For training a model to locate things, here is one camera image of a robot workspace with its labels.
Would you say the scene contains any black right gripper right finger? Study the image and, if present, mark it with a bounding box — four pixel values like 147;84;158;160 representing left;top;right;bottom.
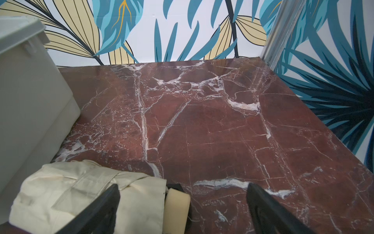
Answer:
246;183;314;234

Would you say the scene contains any right aluminium corner post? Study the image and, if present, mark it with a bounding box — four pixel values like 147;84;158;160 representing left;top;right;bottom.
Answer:
261;0;306;71

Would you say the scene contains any beige umbrella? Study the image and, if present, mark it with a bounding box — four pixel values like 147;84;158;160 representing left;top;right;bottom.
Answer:
9;160;191;234

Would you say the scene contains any white plastic storage box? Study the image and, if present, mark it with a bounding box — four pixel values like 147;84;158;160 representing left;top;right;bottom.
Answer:
1;16;80;223

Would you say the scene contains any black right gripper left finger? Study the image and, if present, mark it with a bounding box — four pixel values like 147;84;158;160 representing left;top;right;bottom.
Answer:
58;184;120;234

